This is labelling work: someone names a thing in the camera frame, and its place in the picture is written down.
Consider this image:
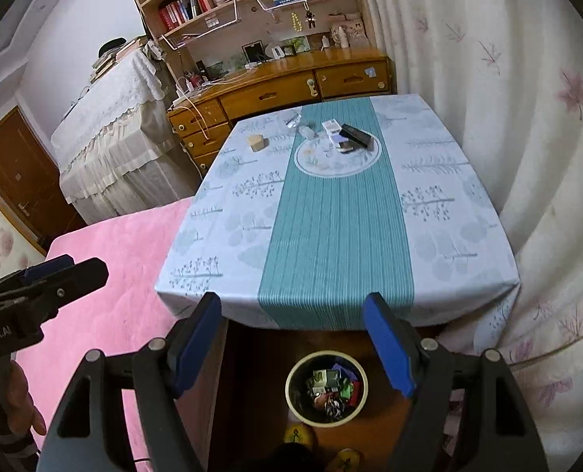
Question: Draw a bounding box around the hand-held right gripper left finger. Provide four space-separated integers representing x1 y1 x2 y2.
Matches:
38 291 223 472

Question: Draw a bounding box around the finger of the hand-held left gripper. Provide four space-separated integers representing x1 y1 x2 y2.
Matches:
0 254 74 301
16 258 109 325

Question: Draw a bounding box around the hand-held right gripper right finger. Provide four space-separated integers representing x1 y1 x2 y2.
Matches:
361 291 550 472

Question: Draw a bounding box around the pile of colourful wrappers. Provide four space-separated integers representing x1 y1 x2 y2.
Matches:
294 361 362 416

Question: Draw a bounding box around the cream rimmed trash bin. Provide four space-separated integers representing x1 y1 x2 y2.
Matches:
285 350 369 428

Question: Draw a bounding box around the person's left forearm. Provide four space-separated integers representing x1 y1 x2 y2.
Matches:
0 428 41 472

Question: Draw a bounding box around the person's left hand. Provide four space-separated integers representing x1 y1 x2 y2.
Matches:
7 363 47 436

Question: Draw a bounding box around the brown wooden door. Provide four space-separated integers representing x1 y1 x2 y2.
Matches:
0 108 86 253

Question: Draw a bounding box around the yellow slipper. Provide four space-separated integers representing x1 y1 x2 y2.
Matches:
284 423 316 446
331 448 362 472

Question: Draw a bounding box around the table with teal-striped cloth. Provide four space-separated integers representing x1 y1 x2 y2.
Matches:
154 93 520 331

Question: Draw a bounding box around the person's dark trouser leg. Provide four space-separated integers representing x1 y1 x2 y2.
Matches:
270 443 322 472

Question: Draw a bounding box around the lace-covered furniture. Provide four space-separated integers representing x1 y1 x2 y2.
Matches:
50 48 201 217

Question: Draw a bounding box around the white power strip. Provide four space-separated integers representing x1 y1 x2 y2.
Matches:
172 81 214 110

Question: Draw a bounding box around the long black box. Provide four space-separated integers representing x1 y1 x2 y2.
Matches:
340 125 375 151

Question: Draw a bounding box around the stack of old books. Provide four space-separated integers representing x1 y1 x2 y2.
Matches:
91 39 143 83

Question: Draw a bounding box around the wooden desk with drawers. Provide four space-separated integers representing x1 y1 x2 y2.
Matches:
166 46 393 178

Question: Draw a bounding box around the cream leaf print curtain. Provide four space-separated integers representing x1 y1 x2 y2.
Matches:
355 0 583 472

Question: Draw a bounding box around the row of red books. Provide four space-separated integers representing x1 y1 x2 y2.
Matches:
158 0 216 30

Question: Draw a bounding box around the wooden bookshelf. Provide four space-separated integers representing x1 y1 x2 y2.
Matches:
124 0 378 67

